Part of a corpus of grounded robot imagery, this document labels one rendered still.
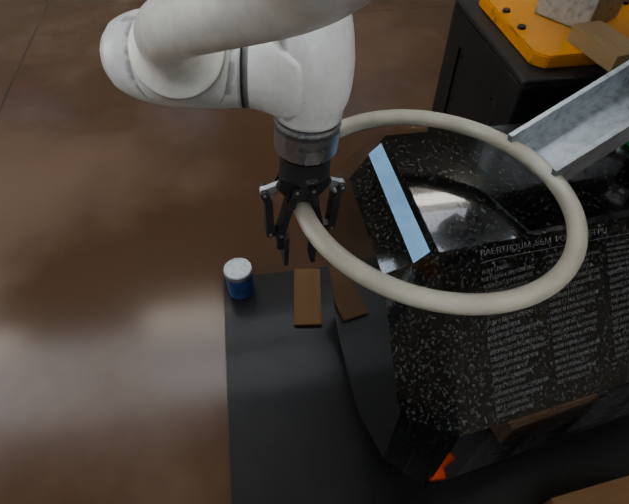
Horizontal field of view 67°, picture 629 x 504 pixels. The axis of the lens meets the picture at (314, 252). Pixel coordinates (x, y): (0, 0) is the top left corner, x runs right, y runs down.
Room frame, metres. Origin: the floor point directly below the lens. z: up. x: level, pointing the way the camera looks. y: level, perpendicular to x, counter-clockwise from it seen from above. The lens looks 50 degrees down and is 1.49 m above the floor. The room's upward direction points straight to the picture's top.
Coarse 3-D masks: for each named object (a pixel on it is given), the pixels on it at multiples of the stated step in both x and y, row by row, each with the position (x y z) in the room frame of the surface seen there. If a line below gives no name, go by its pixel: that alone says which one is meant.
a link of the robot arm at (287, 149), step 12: (276, 120) 0.53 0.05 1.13; (276, 132) 0.53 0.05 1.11; (288, 132) 0.51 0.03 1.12; (300, 132) 0.50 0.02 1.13; (324, 132) 0.51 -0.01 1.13; (336, 132) 0.52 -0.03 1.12; (276, 144) 0.53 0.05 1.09; (288, 144) 0.51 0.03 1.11; (300, 144) 0.50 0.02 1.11; (312, 144) 0.50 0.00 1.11; (324, 144) 0.51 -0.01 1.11; (336, 144) 0.53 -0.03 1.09; (288, 156) 0.51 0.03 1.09; (300, 156) 0.50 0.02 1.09; (312, 156) 0.50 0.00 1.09; (324, 156) 0.51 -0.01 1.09
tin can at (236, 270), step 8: (232, 264) 1.07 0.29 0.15; (240, 264) 1.07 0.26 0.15; (248, 264) 1.07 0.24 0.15; (224, 272) 1.04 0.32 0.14; (232, 272) 1.04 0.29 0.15; (240, 272) 1.04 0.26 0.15; (248, 272) 1.04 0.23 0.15; (232, 280) 1.01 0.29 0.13; (240, 280) 1.01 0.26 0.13; (248, 280) 1.03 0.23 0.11; (232, 288) 1.01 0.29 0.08; (240, 288) 1.01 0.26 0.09; (248, 288) 1.02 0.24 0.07; (232, 296) 1.02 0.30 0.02; (240, 296) 1.01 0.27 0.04; (248, 296) 1.02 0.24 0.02
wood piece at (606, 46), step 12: (576, 24) 1.45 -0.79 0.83; (588, 24) 1.45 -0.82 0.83; (600, 24) 1.45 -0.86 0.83; (576, 36) 1.42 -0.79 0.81; (588, 36) 1.38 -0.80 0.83; (600, 36) 1.37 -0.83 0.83; (612, 36) 1.37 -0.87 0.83; (624, 36) 1.37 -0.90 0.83; (588, 48) 1.36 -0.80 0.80; (600, 48) 1.32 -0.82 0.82; (612, 48) 1.30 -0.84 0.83; (624, 48) 1.30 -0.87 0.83; (600, 60) 1.30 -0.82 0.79; (612, 60) 1.27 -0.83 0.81; (624, 60) 1.27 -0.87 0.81
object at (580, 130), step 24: (624, 72) 0.86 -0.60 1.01; (576, 96) 0.80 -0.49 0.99; (600, 96) 0.84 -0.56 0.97; (624, 96) 0.83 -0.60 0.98; (552, 120) 0.78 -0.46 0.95; (576, 120) 0.79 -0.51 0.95; (600, 120) 0.78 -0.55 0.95; (624, 120) 0.77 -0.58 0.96; (528, 144) 0.75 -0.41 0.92; (552, 144) 0.74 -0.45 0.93; (576, 144) 0.73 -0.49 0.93; (600, 144) 0.68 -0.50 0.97; (552, 168) 0.65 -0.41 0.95; (576, 168) 0.66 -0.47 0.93
